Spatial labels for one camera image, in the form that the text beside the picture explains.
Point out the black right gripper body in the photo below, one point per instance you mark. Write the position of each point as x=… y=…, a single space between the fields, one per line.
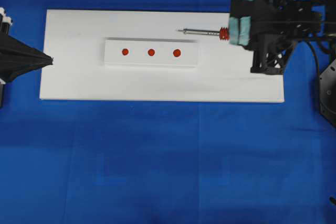
x=263 y=13

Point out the orange soldering iron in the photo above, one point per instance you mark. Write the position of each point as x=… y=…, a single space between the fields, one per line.
x=222 y=33

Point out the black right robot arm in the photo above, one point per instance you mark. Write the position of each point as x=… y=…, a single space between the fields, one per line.
x=305 y=20

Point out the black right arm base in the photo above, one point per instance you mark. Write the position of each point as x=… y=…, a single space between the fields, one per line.
x=327 y=93

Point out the small white raised plate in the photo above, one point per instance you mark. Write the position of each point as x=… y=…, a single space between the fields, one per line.
x=149 y=52

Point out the large white board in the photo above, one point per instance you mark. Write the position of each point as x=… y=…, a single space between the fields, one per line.
x=75 y=39

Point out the blue table cloth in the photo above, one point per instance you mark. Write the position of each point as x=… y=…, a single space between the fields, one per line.
x=162 y=162

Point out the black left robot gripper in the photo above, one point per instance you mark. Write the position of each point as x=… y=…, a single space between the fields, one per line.
x=17 y=58

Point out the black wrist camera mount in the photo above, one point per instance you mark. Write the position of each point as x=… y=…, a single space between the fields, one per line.
x=270 y=56

